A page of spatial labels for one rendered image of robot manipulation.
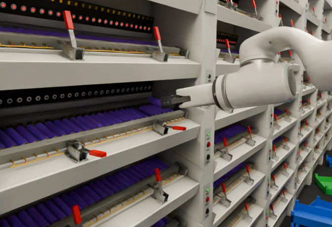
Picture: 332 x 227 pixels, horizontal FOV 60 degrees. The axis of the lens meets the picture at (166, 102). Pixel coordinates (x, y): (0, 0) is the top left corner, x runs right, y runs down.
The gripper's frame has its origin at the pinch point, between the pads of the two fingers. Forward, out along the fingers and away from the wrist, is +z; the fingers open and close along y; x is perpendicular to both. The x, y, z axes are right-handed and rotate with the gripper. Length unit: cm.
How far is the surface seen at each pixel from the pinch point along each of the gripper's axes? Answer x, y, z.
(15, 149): 3.6, 40.0, 4.8
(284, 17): -45, -155, 2
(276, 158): 44, -109, 9
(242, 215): 62, -67, 17
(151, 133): 7.4, 6.1, 3.1
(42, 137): 2.8, 33.4, 7.5
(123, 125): 3.7, 14.0, 4.7
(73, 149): 5.9, 30.9, 1.8
